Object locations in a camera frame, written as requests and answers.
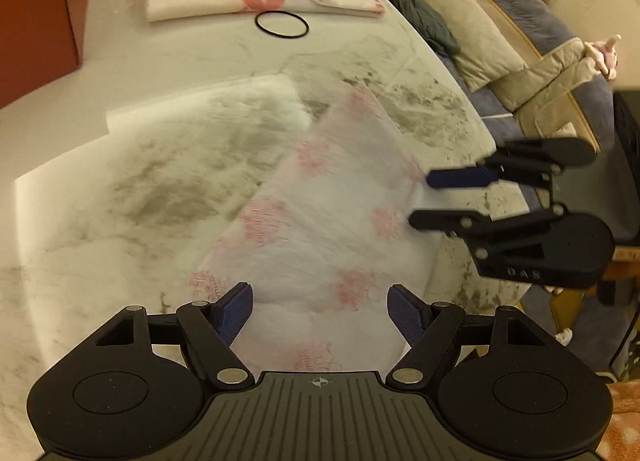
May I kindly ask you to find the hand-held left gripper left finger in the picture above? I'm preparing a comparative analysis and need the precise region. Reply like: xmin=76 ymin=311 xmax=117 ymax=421
xmin=95 ymin=282 xmax=255 ymax=389

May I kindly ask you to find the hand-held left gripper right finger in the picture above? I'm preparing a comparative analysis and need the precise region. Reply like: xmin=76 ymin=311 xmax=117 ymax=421
xmin=387 ymin=283 xmax=546 ymax=389

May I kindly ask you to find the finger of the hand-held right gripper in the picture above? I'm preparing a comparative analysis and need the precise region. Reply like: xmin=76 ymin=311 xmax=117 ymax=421
xmin=425 ymin=137 xmax=598 ymax=192
xmin=408 ymin=205 xmax=568 ymax=262

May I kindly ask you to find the white pink-print shopping bag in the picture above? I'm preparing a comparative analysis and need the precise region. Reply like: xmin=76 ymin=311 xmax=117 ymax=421
xmin=191 ymin=82 xmax=443 ymax=378

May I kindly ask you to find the thin black elastic ring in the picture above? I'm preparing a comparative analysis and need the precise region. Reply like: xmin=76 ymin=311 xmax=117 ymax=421
xmin=254 ymin=11 xmax=311 ymax=40

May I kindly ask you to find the red cardboard box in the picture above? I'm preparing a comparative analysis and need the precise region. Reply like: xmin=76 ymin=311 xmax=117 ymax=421
xmin=0 ymin=0 xmax=97 ymax=110

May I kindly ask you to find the beige sofa cushion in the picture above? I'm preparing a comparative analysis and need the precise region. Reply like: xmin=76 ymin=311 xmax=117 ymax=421
xmin=489 ymin=38 xmax=603 ymax=152

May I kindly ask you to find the beige pillow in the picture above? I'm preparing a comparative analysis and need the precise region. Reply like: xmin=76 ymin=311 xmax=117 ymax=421
xmin=424 ymin=0 xmax=527 ymax=92

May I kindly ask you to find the dark clothes pile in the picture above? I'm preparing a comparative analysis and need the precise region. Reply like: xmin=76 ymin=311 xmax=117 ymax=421
xmin=386 ymin=0 xmax=462 ymax=58

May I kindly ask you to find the pink rabbit plush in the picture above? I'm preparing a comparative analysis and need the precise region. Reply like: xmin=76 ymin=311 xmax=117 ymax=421
xmin=582 ymin=33 xmax=624 ymax=80

